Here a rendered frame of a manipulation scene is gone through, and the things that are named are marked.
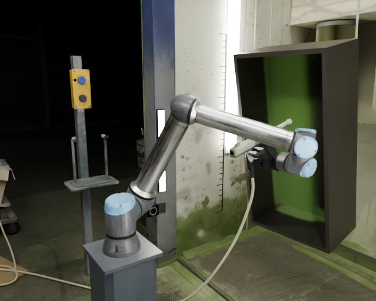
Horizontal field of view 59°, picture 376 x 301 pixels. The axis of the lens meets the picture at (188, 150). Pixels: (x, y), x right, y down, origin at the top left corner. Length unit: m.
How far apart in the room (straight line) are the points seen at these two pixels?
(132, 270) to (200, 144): 1.33
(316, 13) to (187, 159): 1.67
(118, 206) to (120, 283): 0.36
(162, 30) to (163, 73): 0.29
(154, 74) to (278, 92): 0.88
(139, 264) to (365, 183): 2.14
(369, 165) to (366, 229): 0.56
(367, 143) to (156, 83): 1.96
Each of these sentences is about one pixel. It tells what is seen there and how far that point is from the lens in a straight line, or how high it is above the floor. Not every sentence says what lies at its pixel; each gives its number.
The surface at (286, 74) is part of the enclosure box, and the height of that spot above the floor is 1.52.
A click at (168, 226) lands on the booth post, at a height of 0.34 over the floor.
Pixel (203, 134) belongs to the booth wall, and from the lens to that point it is 2.71.
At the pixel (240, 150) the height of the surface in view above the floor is 1.13.
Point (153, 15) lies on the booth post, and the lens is 2.48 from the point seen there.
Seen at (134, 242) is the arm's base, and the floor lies 0.70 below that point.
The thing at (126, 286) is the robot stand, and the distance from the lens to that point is 1.74.
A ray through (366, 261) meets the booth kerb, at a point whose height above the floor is 0.11.
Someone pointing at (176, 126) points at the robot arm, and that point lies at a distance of 1.62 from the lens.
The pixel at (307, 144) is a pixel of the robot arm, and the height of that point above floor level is 1.23.
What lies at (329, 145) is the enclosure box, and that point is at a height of 1.14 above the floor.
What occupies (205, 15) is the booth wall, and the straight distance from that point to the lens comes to 2.73.
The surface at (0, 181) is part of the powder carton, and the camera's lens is 3.61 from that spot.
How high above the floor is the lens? 1.48
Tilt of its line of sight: 12 degrees down
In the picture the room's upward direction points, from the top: straight up
